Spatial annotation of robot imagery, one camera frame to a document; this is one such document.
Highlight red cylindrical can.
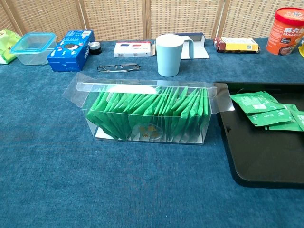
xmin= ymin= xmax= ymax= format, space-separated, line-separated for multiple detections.
xmin=266 ymin=7 xmax=304 ymax=56

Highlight blue table cloth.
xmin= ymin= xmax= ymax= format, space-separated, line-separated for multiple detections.
xmin=0 ymin=37 xmax=304 ymax=228

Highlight white box with red-blue glasses print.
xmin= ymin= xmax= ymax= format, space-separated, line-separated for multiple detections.
xmin=113 ymin=40 xmax=156 ymax=58

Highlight clear container with blue rim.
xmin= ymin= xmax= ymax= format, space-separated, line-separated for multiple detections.
xmin=9 ymin=32 xmax=57 ymax=66

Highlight black plastic tray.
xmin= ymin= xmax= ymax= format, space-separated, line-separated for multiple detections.
xmin=212 ymin=82 xmax=304 ymax=190

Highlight dark-framed eyeglasses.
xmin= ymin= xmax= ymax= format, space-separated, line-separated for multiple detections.
xmin=96 ymin=62 xmax=141 ymax=73

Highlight open dark blue flat box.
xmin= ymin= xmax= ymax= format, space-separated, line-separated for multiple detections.
xmin=174 ymin=32 xmax=211 ymax=59

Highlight woven bamboo folding screen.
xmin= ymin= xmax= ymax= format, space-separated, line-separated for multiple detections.
xmin=0 ymin=0 xmax=304 ymax=46

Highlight light green tissue pack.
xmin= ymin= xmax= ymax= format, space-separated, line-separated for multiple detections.
xmin=0 ymin=29 xmax=22 ymax=65

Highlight small black jar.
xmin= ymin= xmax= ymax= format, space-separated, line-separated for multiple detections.
xmin=88 ymin=41 xmax=102 ymax=55

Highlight orange snack package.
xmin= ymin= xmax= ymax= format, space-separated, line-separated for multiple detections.
xmin=212 ymin=37 xmax=261 ymax=54

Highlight blue Oreo cookie box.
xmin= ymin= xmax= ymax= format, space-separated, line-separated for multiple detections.
xmin=47 ymin=29 xmax=95 ymax=72

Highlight clear box of green packets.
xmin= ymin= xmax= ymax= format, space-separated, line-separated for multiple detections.
xmin=62 ymin=72 xmax=235 ymax=145

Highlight light blue mug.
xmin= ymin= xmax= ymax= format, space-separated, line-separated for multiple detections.
xmin=155 ymin=34 xmax=195 ymax=77

